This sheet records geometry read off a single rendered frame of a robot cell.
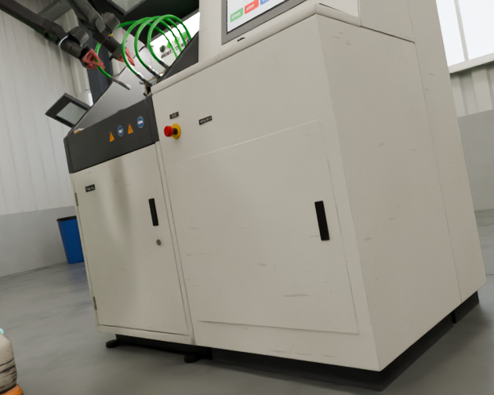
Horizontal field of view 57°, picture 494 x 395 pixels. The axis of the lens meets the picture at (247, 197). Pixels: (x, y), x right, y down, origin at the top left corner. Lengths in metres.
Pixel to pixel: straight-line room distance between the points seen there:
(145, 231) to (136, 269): 0.18
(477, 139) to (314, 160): 4.24
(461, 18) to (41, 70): 7.19
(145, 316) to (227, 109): 0.90
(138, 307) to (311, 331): 0.83
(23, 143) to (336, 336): 8.24
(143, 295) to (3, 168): 7.13
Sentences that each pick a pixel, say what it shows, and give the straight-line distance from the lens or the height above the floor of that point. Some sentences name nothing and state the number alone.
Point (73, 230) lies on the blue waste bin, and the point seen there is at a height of 0.54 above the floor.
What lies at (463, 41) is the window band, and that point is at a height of 1.75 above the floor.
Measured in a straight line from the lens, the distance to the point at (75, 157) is 2.15.
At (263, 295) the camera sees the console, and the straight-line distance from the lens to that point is 1.37.
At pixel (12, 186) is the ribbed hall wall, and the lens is 8.85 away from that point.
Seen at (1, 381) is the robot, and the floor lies 0.15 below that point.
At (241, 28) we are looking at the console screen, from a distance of 1.71.
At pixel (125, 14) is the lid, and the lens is 2.56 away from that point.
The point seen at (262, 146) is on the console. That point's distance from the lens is 1.28.
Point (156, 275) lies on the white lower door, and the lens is 1.75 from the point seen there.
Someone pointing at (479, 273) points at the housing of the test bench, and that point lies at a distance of 1.90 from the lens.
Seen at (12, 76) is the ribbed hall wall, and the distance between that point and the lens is 9.41.
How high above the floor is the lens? 0.54
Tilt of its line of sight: level
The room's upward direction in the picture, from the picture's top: 10 degrees counter-clockwise
